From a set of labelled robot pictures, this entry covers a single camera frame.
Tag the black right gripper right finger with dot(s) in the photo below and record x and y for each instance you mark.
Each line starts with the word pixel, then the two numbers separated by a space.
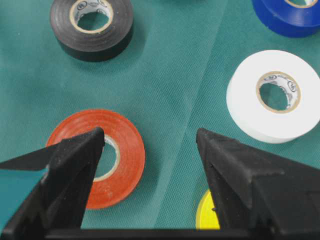
pixel 268 196

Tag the red tape roll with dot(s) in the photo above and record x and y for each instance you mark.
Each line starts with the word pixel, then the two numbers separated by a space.
pixel 118 183

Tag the white tape roll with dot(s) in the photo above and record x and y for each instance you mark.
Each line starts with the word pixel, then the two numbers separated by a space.
pixel 274 96

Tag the yellow tape roll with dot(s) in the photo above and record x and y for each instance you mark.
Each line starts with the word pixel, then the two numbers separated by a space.
pixel 206 216

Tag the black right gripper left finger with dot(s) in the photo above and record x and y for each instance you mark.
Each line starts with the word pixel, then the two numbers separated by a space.
pixel 48 189

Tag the green table cloth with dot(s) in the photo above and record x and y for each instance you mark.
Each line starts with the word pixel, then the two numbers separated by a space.
pixel 170 81

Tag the black tape roll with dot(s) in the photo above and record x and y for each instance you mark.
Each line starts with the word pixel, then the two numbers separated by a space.
pixel 92 30

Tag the blue tape roll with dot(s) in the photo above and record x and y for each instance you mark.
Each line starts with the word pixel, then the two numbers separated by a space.
pixel 289 18

